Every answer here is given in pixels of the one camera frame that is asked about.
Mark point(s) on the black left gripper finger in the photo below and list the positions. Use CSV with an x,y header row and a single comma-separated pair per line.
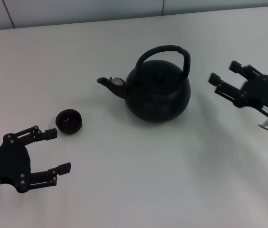
x,y
64,168
50,134

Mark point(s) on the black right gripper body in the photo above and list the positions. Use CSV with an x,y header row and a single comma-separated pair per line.
x,y
262,95

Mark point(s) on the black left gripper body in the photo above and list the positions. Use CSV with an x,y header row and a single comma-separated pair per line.
x,y
5,166

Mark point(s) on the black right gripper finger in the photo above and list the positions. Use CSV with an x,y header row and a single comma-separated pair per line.
x,y
214,78
235,66

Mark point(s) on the small dark teacup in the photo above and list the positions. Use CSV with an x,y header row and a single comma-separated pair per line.
x,y
69,129

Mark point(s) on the black round teapot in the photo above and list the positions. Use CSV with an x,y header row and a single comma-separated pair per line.
x,y
157,99

